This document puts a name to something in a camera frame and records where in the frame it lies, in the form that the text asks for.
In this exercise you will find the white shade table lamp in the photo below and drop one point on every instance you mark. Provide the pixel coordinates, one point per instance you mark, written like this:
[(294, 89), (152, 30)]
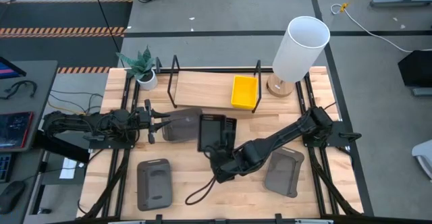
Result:
[(298, 48)]

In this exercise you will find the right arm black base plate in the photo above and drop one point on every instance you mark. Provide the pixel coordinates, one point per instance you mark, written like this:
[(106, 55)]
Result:
[(337, 138)]

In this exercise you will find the computer monitor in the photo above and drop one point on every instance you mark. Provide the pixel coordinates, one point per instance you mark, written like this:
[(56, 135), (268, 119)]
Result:
[(8, 70)]

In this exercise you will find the green plant in white pot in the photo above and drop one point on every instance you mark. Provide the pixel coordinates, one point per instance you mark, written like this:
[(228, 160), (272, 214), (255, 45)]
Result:
[(143, 70)]

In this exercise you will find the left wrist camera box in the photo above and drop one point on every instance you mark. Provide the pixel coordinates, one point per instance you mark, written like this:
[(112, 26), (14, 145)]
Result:
[(142, 115)]

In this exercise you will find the black box on floor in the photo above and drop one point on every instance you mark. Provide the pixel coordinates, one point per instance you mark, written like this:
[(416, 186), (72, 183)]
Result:
[(416, 69)]

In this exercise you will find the wooden shelf black metal frame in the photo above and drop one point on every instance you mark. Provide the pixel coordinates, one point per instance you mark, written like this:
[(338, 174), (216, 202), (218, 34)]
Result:
[(195, 89)]

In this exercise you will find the grey side desk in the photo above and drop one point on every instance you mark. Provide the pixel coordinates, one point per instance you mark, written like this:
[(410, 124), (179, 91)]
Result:
[(40, 82)]

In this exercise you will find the white chair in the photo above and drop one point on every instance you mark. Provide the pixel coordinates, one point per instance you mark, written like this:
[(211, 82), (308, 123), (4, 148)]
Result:
[(425, 156)]

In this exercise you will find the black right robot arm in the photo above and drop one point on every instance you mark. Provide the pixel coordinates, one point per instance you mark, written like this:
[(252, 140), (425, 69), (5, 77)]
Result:
[(280, 136)]

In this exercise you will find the black computer mouse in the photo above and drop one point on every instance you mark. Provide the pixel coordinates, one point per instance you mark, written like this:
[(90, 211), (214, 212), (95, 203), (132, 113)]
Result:
[(11, 197)]

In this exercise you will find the black mat with hazard stripes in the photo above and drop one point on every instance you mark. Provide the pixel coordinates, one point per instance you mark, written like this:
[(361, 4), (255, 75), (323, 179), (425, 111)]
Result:
[(67, 15)]

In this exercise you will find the tablet in red case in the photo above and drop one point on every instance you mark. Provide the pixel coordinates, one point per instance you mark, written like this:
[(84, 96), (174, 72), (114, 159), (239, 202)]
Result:
[(15, 129)]

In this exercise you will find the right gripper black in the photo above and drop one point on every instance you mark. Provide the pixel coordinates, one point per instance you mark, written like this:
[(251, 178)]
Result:
[(222, 163)]

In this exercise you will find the black keyboard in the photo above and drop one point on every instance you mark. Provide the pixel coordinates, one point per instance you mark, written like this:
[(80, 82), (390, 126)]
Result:
[(5, 166)]

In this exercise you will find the white paper sheet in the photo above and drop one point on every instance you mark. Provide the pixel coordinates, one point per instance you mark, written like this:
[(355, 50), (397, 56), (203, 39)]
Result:
[(68, 170)]

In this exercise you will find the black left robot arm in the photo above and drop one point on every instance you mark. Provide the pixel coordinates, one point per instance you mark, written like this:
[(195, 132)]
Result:
[(84, 124)]

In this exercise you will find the grey plastic basket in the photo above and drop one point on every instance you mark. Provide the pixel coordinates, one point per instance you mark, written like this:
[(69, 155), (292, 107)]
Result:
[(283, 171), (184, 124), (154, 183)]

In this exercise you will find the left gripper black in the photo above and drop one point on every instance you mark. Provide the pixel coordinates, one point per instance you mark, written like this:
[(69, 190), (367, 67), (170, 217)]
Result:
[(149, 122)]

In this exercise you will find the yellow plastic basket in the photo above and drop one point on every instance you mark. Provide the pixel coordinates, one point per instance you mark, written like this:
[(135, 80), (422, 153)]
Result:
[(244, 90)]

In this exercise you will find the black diagonal frame brace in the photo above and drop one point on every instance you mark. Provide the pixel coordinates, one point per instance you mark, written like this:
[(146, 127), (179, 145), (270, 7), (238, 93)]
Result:
[(104, 192), (341, 197)]

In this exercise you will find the black equipment box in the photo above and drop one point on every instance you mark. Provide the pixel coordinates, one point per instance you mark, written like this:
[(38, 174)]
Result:
[(64, 151)]

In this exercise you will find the black aluminium frame rail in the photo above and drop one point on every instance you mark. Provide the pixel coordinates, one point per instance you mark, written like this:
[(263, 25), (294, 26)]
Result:
[(126, 89), (300, 96), (216, 69), (136, 94), (310, 94), (236, 222)]

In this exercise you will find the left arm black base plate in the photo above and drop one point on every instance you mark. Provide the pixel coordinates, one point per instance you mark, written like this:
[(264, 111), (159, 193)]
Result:
[(111, 145)]

